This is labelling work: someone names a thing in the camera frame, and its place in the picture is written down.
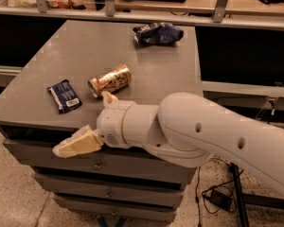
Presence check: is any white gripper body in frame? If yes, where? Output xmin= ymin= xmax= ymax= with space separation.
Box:
xmin=97 ymin=100 xmax=135 ymax=148

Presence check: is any blue crumpled chip bag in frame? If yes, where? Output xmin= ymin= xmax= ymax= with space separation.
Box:
xmin=133 ymin=22 xmax=184 ymax=45

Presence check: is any black metal floor stand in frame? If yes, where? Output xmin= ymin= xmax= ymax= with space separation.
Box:
xmin=230 ymin=164 xmax=284 ymax=227

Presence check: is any blue rxbar blueberry wrapper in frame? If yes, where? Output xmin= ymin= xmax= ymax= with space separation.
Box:
xmin=47 ymin=79 xmax=82 ymax=114

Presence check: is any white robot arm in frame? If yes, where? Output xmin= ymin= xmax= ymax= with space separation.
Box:
xmin=53 ymin=92 xmax=284 ymax=196

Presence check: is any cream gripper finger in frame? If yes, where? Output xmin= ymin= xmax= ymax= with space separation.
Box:
xmin=101 ymin=91 xmax=118 ymax=107
xmin=52 ymin=125 xmax=104 ymax=158

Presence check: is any black power adapter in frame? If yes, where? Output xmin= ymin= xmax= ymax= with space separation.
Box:
xmin=210 ymin=190 xmax=233 ymax=211

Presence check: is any gold drink can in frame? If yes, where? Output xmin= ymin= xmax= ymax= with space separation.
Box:
xmin=88 ymin=64 xmax=132 ymax=97

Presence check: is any grey drawer cabinet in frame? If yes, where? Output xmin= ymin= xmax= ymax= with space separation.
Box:
xmin=0 ymin=20 xmax=202 ymax=222

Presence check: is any grey metal railing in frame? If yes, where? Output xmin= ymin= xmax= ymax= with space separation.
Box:
xmin=0 ymin=0 xmax=284 ymax=31

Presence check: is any black cable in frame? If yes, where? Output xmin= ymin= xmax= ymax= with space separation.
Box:
xmin=194 ymin=157 xmax=244 ymax=227

